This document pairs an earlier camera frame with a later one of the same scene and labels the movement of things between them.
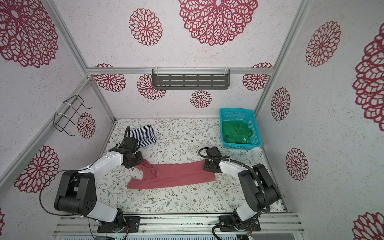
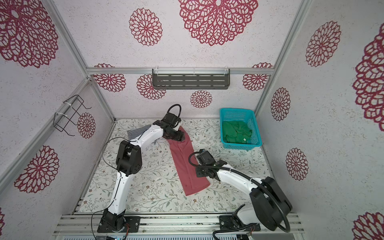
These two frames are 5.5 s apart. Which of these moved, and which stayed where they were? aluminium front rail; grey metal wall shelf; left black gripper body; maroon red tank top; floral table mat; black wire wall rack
Moved: left black gripper body; maroon red tank top
Stayed: black wire wall rack; floral table mat; aluminium front rail; grey metal wall shelf
